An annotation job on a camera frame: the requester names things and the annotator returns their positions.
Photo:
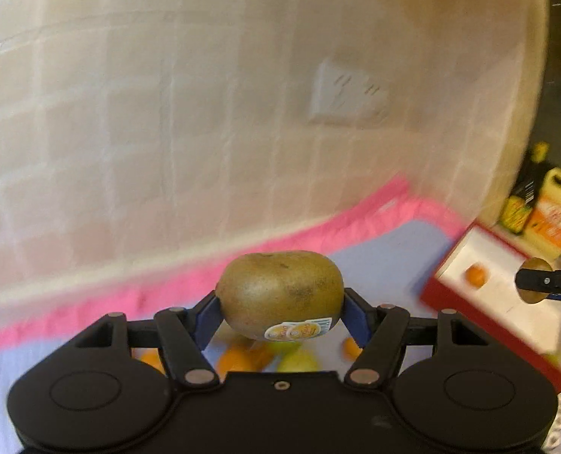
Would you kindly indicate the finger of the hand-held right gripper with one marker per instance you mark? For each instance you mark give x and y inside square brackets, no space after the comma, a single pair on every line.
[552,281]

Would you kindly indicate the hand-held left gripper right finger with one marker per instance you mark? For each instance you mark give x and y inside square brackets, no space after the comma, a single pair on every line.
[356,319]

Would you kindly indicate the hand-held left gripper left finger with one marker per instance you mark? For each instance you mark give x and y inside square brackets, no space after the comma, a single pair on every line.
[208,319]

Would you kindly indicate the red box with white inside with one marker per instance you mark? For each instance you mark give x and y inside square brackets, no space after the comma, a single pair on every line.
[498,265]

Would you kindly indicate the brown kiwi with yellow sticker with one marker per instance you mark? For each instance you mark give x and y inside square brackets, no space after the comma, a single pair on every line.
[280,288]

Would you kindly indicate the yellow oil jug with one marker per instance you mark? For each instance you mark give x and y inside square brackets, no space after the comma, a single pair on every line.
[552,208]

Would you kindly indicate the blue mat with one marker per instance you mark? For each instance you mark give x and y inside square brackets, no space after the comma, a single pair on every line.
[394,255]

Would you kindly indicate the dark bottle with yellow cap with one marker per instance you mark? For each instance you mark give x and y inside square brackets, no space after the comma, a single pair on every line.
[516,210]

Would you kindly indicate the pink cloth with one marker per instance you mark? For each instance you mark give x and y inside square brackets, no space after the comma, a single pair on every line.
[271,241]

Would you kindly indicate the white wall socket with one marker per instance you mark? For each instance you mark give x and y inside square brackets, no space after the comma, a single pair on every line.
[356,92]

